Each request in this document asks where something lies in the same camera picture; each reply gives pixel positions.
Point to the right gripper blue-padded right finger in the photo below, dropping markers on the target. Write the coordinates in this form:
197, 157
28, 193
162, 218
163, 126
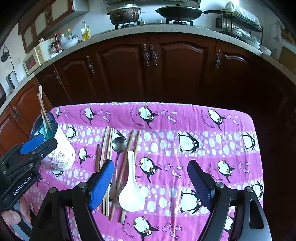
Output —
203, 184

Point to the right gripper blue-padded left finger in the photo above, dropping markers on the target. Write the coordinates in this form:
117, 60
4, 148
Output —
97, 185

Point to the light chopstick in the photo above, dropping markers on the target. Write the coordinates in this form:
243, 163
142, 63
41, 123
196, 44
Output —
109, 155
103, 146

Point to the reddish brown chopstick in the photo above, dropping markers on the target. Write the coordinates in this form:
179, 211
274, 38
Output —
122, 171

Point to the dark brown short chopstick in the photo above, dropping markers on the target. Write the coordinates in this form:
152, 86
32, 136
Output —
97, 159

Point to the white ceramic soup spoon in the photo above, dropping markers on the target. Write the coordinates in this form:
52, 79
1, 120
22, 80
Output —
131, 198

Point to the metal spoon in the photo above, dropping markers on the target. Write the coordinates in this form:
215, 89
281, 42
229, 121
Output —
119, 145

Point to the teal utensil holder cup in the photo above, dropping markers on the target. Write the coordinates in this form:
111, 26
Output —
58, 153

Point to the lower kitchen cabinets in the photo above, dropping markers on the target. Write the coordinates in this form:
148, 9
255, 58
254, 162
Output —
162, 67

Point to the left hand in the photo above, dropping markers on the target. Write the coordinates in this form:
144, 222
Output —
13, 218

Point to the pink penguin table cloth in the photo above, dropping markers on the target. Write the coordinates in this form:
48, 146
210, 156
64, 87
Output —
223, 142

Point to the cream microwave oven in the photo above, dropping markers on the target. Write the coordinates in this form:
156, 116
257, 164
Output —
37, 57

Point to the dark sauce bottle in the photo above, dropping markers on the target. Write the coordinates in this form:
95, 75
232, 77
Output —
57, 43

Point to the white bowl on counter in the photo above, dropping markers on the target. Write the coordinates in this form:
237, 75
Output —
69, 43

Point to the yellow oil bottle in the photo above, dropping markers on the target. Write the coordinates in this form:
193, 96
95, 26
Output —
85, 32

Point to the brown cooking pot with lid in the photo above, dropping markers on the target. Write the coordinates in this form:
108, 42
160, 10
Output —
124, 14

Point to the black dish rack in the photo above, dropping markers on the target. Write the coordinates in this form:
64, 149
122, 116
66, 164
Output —
238, 26

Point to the black wok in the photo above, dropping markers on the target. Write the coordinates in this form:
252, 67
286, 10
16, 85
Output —
184, 13

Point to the upper wall cabinet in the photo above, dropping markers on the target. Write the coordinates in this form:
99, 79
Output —
45, 17

